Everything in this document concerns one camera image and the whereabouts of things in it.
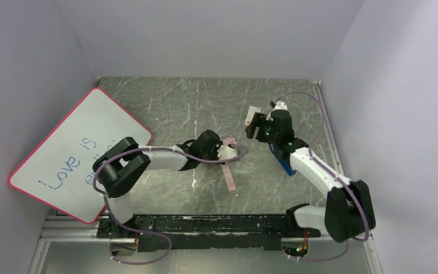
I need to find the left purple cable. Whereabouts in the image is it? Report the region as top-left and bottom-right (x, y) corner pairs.
(92, 143), (249, 265)

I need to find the red framed whiteboard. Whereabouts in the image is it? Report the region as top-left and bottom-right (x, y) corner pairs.
(7, 88), (152, 224)

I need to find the pink and black umbrella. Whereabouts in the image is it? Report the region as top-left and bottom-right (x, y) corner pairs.
(221, 138), (237, 192)

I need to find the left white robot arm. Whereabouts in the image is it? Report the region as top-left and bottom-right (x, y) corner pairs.
(92, 130), (223, 227)

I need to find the small white cardboard box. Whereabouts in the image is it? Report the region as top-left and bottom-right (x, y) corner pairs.
(245, 106), (261, 126)

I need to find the blue marker pen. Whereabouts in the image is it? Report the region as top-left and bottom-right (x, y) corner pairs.
(269, 144), (297, 176)

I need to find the aluminium frame rail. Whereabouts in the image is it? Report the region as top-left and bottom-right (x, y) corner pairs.
(30, 216), (382, 273)

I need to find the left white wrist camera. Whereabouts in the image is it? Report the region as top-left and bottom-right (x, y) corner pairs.
(217, 145), (238, 162)

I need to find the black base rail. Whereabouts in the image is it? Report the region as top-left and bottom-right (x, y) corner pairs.
(96, 213), (321, 252)

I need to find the purple cable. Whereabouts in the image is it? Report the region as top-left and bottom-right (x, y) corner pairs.
(270, 91), (371, 263)
(92, 143), (249, 265)

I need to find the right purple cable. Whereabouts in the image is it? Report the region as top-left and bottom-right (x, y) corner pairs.
(270, 91), (371, 263)

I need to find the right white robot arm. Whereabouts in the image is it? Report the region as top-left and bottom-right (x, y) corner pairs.
(245, 110), (376, 243)

